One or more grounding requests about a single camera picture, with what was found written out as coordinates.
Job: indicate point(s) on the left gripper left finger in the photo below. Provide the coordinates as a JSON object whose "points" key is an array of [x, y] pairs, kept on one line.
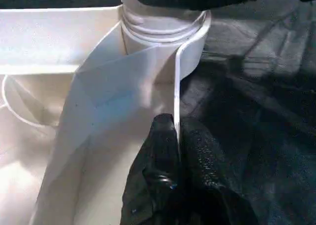
{"points": [[153, 180]]}

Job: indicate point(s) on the white plastic table top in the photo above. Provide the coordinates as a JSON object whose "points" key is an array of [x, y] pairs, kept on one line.
{"points": [[74, 106]]}

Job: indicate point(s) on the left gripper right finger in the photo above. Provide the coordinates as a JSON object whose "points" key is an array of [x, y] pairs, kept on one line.
{"points": [[212, 185]]}

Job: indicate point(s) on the white plastic table leg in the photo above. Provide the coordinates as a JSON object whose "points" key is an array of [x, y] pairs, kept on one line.
{"points": [[163, 22]]}

